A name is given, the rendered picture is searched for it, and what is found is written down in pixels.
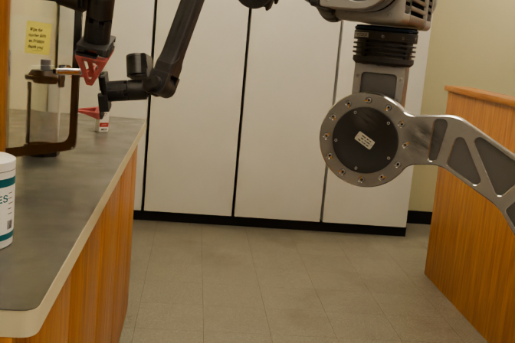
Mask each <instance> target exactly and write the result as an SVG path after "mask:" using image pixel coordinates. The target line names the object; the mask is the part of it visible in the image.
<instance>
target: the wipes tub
mask: <svg viewBox="0 0 515 343"><path fill-rule="evenodd" d="M15 168H16V157H14V156H13V155H11V154H8V153H5V152H0V249H2V248H5V247H7V246H8V245H9V244H10V243H11V242H12V240H13V230H14V211H15Z"/></svg>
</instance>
